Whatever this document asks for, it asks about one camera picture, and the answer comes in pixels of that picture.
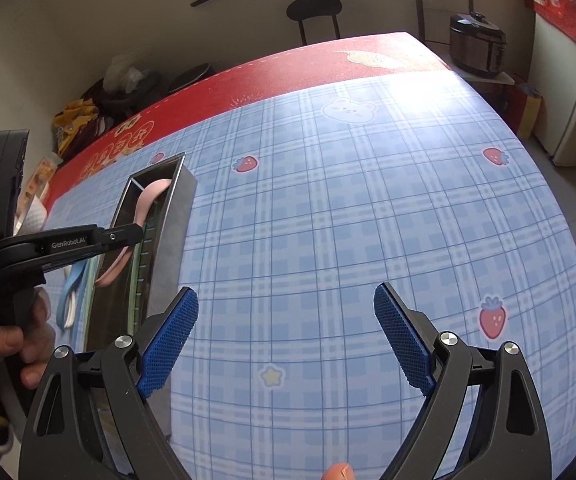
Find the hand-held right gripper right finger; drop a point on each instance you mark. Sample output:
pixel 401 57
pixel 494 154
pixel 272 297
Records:
pixel 405 340

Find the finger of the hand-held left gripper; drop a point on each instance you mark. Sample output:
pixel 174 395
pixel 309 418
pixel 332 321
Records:
pixel 98 242

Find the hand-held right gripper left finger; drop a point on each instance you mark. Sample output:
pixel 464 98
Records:
pixel 168 340

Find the blue spoon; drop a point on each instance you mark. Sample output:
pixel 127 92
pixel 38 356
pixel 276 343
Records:
pixel 68 290

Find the pink spoon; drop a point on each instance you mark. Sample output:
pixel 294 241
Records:
pixel 144 205

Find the steel utensil tray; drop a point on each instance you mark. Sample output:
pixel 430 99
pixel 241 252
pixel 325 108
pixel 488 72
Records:
pixel 168 240

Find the person's right hand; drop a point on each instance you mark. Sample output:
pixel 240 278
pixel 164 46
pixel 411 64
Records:
pixel 338 472

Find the orange snack box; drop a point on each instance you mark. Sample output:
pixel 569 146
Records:
pixel 38 185

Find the blue plaid table mat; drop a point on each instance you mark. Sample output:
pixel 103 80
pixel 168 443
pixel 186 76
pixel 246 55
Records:
pixel 367 210

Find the dark trash bin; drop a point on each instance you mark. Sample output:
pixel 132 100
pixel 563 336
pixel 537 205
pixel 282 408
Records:
pixel 133 97

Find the white plastic bag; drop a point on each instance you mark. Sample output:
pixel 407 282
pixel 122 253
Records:
pixel 120 72

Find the red cardboard box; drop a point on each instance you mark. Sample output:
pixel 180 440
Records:
pixel 522 110

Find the red printed tablecloth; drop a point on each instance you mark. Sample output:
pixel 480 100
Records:
pixel 293 70

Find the small white table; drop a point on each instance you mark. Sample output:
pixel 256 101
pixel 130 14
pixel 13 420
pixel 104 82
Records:
pixel 492 80

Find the white refrigerator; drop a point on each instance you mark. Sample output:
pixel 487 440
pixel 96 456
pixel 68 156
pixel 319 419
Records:
pixel 567 110

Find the black pressure cooker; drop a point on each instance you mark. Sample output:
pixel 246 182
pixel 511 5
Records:
pixel 477 45

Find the black round stool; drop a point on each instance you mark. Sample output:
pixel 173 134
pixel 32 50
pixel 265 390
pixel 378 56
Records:
pixel 314 7

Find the black metal rack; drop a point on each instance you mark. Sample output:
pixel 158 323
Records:
pixel 419 5

